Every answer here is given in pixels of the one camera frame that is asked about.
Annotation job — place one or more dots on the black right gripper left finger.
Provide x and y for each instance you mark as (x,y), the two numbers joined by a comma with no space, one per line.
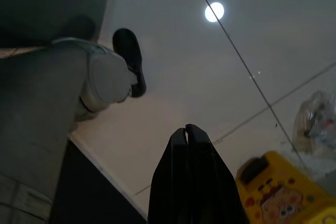
(170,182)

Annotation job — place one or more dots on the clear plastic bag with items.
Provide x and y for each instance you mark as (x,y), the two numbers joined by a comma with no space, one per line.
(317,121)

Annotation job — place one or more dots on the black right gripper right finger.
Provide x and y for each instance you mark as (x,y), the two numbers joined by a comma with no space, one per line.
(210,182)

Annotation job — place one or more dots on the silver robot leg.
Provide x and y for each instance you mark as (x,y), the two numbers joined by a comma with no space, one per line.
(47,98)

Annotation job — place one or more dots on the black robot foot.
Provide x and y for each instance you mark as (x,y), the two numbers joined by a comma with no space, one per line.
(128,48)

